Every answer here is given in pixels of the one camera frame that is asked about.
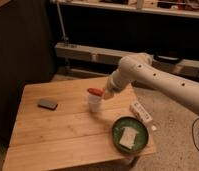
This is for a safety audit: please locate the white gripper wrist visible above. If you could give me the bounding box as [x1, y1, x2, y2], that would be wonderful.
[102, 77, 121, 100]

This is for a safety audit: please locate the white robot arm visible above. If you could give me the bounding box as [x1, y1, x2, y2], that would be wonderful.
[103, 53, 199, 116]

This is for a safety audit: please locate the white ceramic cup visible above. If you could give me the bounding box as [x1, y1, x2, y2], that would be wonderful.
[87, 93, 101, 113]

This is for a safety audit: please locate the green round plate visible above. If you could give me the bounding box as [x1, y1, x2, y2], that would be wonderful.
[112, 116, 149, 154]

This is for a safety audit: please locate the wooden table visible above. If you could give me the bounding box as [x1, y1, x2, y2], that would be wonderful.
[1, 76, 158, 171]

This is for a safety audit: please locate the upper shelf board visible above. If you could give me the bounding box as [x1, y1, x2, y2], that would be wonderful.
[50, 0, 199, 19]

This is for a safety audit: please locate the metal shelf post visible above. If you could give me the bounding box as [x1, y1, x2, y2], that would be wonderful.
[56, 0, 69, 46]

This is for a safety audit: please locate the black handle on shelf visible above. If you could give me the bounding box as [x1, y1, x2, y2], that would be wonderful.
[153, 55, 182, 64]

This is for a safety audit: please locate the lower metal shelf rail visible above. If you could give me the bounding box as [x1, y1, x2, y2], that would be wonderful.
[55, 42, 199, 78]

